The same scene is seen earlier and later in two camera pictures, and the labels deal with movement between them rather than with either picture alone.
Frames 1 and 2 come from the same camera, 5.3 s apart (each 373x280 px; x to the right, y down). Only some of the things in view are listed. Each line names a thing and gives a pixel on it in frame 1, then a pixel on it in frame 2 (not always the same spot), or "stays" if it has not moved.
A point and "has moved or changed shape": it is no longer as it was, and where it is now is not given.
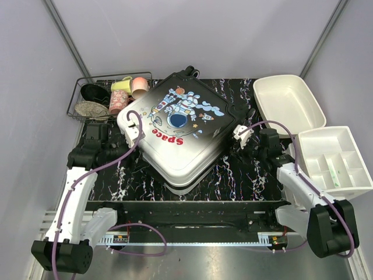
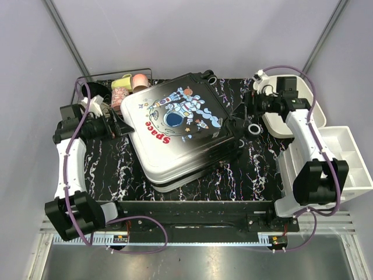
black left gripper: [123, 140] -> [118, 128]
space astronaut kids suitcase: [189, 128] has moved or changed shape
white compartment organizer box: [331, 158] stays
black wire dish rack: [102, 97] stays
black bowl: [91, 92] stays
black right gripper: [250, 141] -> [249, 107]
